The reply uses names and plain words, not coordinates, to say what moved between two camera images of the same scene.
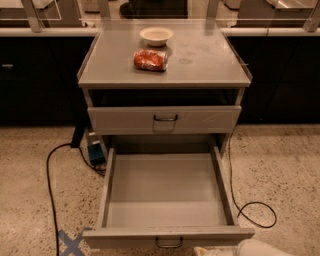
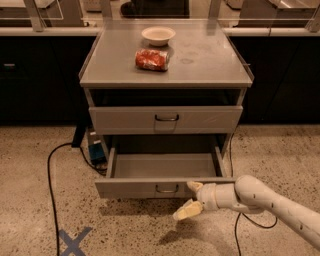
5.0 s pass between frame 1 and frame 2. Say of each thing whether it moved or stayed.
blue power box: stayed
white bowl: stayed
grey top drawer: stayed
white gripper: moved
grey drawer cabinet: stayed
